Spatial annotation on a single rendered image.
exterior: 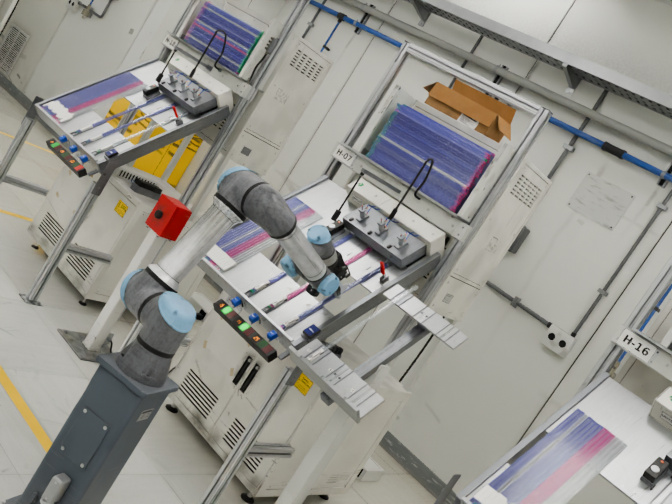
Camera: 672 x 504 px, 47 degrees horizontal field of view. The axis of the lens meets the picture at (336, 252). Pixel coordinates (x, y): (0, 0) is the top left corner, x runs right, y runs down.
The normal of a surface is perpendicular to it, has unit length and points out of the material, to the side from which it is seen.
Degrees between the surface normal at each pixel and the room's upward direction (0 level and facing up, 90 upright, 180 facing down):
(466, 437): 90
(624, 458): 44
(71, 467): 90
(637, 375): 90
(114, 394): 90
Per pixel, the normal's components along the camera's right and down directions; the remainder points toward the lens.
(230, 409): -0.55, -0.23
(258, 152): 0.64, 0.50
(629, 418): 0.00, -0.76
